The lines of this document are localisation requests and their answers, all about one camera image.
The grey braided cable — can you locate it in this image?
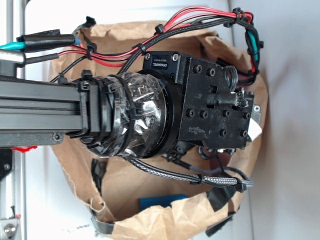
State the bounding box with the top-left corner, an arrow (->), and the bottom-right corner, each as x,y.
124,154 -> 255,193

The aluminium frame rail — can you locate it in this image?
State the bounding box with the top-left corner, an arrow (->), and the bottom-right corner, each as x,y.
0,0 -> 28,240

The red and black cable bundle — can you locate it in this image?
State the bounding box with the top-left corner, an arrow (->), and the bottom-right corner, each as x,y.
15,7 -> 264,87

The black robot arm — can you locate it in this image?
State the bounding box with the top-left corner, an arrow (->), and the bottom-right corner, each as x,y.
0,51 -> 262,159

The brown paper bag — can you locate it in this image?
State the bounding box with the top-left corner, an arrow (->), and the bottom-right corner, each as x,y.
52,21 -> 262,240

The black mounting bracket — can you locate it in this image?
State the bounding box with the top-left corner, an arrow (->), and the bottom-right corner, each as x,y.
0,148 -> 13,180

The blue block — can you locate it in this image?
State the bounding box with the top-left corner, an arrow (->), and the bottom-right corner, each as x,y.
139,194 -> 188,211

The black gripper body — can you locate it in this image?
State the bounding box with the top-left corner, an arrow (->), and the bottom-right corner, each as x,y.
142,51 -> 254,157

